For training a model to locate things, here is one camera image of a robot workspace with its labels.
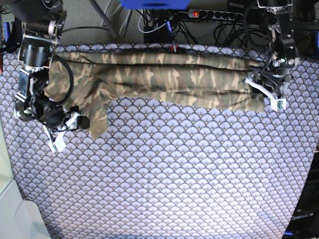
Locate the white power strip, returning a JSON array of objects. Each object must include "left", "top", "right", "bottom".
[{"left": 187, "top": 9, "right": 243, "bottom": 21}]

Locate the camouflage T-shirt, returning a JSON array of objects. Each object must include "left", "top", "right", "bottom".
[{"left": 60, "top": 52, "right": 265, "bottom": 138}]

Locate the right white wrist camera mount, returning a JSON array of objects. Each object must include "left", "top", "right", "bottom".
[{"left": 43, "top": 112, "right": 80, "bottom": 153}]

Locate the red black clamp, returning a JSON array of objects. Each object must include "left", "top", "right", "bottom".
[{"left": 170, "top": 44, "right": 178, "bottom": 53}]

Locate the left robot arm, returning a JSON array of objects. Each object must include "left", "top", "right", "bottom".
[{"left": 242, "top": 0, "right": 298, "bottom": 100}]

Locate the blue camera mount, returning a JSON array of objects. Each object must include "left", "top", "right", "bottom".
[{"left": 121, "top": 0, "right": 190, "bottom": 10}]

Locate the black box under table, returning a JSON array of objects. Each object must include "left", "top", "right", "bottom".
[{"left": 144, "top": 24, "right": 172, "bottom": 44}]

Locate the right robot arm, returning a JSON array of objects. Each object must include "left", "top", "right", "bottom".
[{"left": 1, "top": 0, "right": 90, "bottom": 132}]

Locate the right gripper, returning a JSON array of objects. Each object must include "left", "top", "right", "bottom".
[{"left": 32, "top": 97, "right": 90, "bottom": 131}]

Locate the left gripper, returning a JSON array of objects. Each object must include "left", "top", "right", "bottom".
[{"left": 249, "top": 66, "right": 289, "bottom": 99}]

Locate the fan pattern tablecloth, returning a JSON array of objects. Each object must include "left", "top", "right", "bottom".
[{"left": 0, "top": 54, "right": 319, "bottom": 239}]

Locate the black cable bundle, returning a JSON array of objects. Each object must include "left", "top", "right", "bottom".
[{"left": 171, "top": 9, "right": 272, "bottom": 48}]

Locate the white plastic bin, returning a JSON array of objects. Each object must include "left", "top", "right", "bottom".
[{"left": 0, "top": 129, "right": 50, "bottom": 239}]

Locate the black OpenArm case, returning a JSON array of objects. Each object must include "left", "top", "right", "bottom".
[{"left": 283, "top": 152, "right": 319, "bottom": 239}]

